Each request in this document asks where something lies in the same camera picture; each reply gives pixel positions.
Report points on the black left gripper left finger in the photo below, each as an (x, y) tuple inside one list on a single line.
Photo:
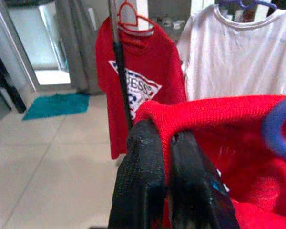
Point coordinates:
[(140, 179)]

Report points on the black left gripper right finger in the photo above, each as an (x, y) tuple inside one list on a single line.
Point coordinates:
[(195, 190)]

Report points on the red knit top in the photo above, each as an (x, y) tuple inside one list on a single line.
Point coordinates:
[(228, 114)]

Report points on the blue plastic hanger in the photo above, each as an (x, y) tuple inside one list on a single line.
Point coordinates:
[(243, 4), (271, 133)]

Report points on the red plastic hanger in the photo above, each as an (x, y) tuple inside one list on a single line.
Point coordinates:
[(145, 19)]

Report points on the teal floor mat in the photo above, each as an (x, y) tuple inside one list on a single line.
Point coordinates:
[(57, 105)]

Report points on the metal clothes rack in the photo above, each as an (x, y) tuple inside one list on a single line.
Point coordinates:
[(120, 66)]

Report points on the red printed t-shirt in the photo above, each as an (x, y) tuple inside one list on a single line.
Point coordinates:
[(157, 59)]

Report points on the white t-shirt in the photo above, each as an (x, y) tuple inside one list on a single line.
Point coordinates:
[(228, 59)]

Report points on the grey curtain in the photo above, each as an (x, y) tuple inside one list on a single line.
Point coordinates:
[(74, 47)]

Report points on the black metal stand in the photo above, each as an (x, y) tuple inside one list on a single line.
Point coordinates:
[(14, 97)]

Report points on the sliding glass door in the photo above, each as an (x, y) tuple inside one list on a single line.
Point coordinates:
[(45, 35)]

